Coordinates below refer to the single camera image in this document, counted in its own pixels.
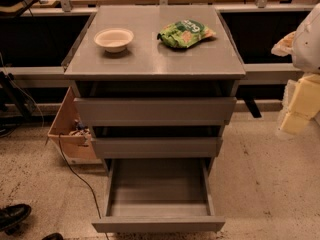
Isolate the grey top drawer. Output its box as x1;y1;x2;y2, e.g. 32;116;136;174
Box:
73;81;238;127

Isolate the grey drawer cabinet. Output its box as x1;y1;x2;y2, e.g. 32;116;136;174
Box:
60;5;247;176

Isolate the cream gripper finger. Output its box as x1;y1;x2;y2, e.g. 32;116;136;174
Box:
279;74;320;135

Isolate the grey middle drawer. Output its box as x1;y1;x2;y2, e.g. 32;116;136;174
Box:
92;126;222;158

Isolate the black floor cable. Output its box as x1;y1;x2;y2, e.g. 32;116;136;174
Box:
57;133;110;240

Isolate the wooden box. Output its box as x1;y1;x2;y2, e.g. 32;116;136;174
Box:
48;87;100;164

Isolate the grey bottom drawer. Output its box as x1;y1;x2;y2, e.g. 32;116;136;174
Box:
92;158;225;233

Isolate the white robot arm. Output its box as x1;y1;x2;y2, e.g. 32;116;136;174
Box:
271;4;320;136

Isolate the white bowl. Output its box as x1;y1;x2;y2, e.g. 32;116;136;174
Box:
94;28;134;53

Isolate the green chip bag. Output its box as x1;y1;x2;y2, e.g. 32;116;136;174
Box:
157;19;216;49

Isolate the black shoe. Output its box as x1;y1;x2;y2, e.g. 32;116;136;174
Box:
0;204;31;235
42;233;64;240

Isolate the grey metal railing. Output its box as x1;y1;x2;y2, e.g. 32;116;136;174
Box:
2;63;303;88

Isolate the grey drawer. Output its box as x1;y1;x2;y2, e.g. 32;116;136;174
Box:
92;126;222;158
92;158;225;233
73;81;238;127

